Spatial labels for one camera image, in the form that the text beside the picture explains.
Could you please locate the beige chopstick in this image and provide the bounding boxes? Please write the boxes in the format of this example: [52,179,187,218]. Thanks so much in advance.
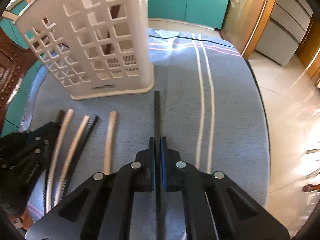
[45,109,74,212]
[54,115,89,206]
[103,111,117,175]

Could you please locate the dark brown chopstick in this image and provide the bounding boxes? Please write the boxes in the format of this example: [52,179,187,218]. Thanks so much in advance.
[59,114,99,201]

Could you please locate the black chopstick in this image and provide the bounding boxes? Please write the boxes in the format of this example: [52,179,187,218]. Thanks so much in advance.
[153,91,164,239]

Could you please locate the white plastic utensil basket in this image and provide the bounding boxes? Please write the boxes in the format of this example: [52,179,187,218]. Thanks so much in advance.
[14,0,155,100]

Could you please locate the maroon chopstick crossing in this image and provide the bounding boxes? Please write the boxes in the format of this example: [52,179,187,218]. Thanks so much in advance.
[105,4,121,54]

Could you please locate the teal lower kitchen cabinets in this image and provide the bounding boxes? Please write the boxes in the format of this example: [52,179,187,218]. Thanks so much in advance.
[148,0,229,29]

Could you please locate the person's left hand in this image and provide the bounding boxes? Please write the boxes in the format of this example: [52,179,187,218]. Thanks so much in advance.
[14,208,34,230]

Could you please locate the blue striped table cloth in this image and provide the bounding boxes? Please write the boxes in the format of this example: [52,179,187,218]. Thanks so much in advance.
[24,30,270,239]

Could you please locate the silver refrigerator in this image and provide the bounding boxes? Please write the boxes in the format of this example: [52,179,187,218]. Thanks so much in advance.
[255,0,313,66]

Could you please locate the glass sliding door wooden frame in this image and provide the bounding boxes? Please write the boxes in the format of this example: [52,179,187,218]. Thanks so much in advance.
[220,0,276,59]

